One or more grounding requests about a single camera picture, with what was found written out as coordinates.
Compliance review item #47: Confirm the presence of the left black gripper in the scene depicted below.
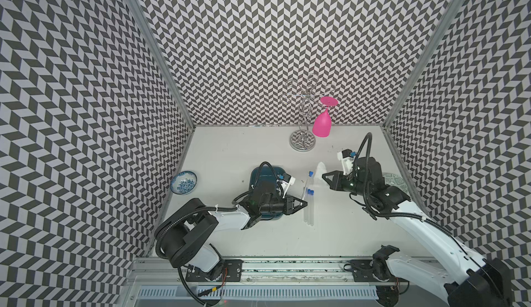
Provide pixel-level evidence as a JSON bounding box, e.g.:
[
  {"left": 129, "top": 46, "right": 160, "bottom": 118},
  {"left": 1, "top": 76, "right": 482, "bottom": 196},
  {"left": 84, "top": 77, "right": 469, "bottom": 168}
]
[{"left": 260, "top": 194, "right": 308, "bottom": 216}]

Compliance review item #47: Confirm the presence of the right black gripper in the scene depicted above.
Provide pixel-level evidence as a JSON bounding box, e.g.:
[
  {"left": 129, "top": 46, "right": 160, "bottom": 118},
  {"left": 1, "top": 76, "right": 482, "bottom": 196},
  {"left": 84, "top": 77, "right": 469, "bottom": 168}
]
[{"left": 321, "top": 170, "right": 370, "bottom": 196}]

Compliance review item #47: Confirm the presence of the white gauze cloth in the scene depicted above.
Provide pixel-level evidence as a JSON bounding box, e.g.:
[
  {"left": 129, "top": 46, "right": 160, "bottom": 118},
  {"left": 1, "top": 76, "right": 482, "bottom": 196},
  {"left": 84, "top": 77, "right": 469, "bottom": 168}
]
[{"left": 314, "top": 162, "right": 328, "bottom": 187}]

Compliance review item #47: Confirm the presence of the blue capped test tube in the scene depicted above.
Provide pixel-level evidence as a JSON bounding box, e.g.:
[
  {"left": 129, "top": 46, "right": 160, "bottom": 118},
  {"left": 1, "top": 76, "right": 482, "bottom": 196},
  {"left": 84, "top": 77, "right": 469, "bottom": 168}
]
[
  {"left": 302, "top": 171, "right": 315, "bottom": 201},
  {"left": 308, "top": 190, "right": 315, "bottom": 226},
  {"left": 304, "top": 187, "right": 311, "bottom": 225}
]

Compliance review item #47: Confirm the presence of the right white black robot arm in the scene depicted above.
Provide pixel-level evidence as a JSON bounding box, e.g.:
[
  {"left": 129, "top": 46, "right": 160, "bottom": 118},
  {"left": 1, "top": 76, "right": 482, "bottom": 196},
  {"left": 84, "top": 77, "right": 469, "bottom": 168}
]
[{"left": 321, "top": 164, "right": 513, "bottom": 306}]

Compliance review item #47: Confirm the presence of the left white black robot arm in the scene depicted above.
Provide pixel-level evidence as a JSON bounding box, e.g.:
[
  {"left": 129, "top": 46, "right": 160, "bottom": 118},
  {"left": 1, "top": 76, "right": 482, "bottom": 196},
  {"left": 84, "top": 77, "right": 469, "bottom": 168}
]
[{"left": 154, "top": 182, "right": 308, "bottom": 282}]

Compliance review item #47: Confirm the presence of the teal rectangular plastic tray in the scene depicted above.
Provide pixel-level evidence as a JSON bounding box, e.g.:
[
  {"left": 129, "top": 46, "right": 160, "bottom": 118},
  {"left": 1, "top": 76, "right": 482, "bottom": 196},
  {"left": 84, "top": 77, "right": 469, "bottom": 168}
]
[{"left": 249, "top": 166, "right": 286, "bottom": 221}]

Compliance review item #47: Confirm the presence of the blue patterned small bowl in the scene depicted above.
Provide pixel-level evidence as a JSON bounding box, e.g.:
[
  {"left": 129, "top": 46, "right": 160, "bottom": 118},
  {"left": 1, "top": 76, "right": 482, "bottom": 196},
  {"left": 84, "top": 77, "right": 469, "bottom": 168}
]
[{"left": 170, "top": 171, "right": 197, "bottom": 195}]

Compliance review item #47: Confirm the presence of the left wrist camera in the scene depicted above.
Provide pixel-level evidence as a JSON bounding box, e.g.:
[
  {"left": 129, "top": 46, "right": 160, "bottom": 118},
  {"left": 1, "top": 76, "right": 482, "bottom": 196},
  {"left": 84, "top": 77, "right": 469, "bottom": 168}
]
[{"left": 278, "top": 173, "right": 296, "bottom": 192}]

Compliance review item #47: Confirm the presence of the chrome wire glass rack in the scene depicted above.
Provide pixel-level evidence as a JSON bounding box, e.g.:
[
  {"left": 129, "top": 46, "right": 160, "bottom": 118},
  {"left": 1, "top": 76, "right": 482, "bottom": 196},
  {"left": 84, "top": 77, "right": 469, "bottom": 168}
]
[{"left": 282, "top": 74, "right": 330, "bottom": 152}]

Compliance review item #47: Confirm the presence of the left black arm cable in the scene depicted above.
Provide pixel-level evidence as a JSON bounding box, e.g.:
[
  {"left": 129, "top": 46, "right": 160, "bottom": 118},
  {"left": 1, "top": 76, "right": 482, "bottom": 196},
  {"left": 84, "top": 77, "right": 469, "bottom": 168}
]
[{"left": 154, "top": 161, "right": 287, "bottom": 307}]

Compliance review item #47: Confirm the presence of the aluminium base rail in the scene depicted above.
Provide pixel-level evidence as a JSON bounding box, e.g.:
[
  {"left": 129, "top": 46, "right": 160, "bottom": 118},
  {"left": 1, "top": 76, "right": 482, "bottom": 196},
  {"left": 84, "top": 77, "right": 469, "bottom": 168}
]
[{"left": 117, "top": 256, "right": 452, "bottom": 306}]

